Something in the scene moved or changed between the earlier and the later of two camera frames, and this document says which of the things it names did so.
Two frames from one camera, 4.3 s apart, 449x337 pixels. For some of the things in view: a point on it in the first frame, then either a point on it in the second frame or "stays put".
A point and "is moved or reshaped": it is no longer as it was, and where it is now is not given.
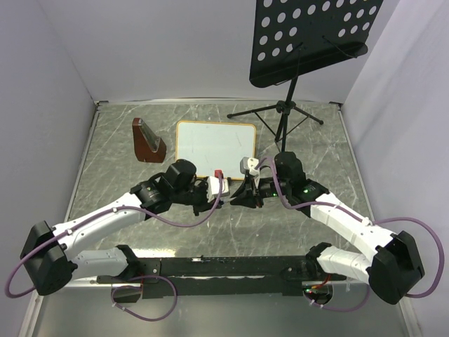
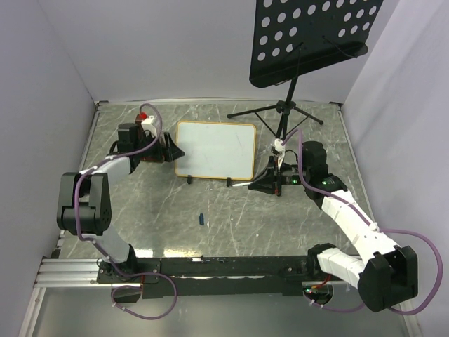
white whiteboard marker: (226, 200) is moved or reshaped
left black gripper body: (196, 196) to (155, 150)
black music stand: (295, 37) stays put
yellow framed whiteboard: (211, 145) stays put
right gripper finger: (245, 195) to (270, 182)
